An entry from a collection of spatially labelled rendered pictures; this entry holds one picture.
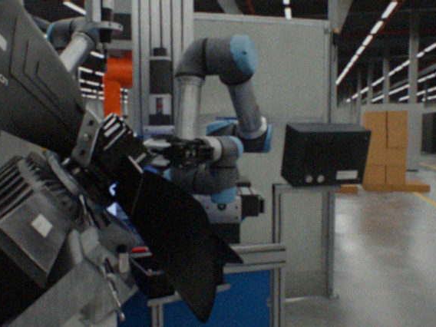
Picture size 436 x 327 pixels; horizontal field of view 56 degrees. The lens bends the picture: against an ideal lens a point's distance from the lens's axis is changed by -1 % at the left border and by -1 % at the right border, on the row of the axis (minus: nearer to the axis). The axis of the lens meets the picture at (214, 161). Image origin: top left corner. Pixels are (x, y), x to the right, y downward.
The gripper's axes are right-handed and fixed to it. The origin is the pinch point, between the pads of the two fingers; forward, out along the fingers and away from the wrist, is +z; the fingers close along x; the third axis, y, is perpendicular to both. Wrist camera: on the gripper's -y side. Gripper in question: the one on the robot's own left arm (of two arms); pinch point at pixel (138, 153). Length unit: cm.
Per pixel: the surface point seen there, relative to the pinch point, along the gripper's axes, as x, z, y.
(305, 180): 9, -55, 17
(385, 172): 104, -789, -173
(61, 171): 0.1, 27.0, 11.7
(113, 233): 16.0, 11.2, 6.1
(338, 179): 9, -66, 23
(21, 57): -17.6, 39.2, 22.2
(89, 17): -28.6, 15.4, 0.9
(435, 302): 116, -254, 29
